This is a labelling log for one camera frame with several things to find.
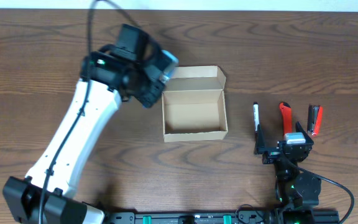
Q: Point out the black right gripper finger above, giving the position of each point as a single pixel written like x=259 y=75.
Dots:
x=260 y=147
x=300 y=129

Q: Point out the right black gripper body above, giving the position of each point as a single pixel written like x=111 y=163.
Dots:
x=276 y=152

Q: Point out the black white marker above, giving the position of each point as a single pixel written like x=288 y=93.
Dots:
x=256 y=115

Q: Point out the red black stapler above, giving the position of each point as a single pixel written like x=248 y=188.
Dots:
x=315 y=115

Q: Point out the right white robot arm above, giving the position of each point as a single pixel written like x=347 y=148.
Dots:
x=297 y=191

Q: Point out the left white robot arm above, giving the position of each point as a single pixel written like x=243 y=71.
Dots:
x=46 y=193

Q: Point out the black mounting rail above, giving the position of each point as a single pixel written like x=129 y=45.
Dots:
x=239 y=217

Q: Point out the orange utility knife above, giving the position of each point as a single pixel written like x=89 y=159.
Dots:
x=286 y=112

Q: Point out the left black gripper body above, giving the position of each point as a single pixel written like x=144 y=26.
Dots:
x=151 y=90

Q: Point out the open cardboard box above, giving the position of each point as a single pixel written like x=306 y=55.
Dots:
x=193 y=105

